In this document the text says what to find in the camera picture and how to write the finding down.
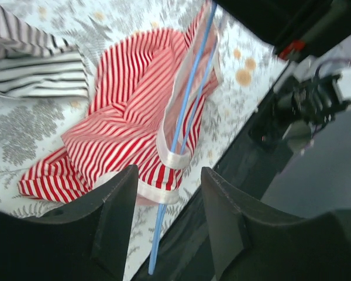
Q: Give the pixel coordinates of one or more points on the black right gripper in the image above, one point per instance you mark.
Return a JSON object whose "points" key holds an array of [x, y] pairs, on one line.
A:
{"points": [[296, 29]]}

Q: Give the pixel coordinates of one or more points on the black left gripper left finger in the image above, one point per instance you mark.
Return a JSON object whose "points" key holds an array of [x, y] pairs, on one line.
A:
{"points": [[86, 239]]}

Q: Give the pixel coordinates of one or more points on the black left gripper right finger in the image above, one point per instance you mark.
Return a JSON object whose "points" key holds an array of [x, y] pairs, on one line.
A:
{"points": [[287, 247]]}

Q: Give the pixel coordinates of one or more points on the red white striped tank top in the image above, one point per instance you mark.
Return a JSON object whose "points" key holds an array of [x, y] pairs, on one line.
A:
{"points": [[140, 85]]}

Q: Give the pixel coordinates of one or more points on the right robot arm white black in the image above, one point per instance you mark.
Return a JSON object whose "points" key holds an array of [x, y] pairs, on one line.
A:
{"points": [[314, 100]]}

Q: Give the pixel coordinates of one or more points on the black white striped tank top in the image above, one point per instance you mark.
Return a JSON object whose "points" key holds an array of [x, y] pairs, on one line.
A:
{"points": [[34, 63]]}

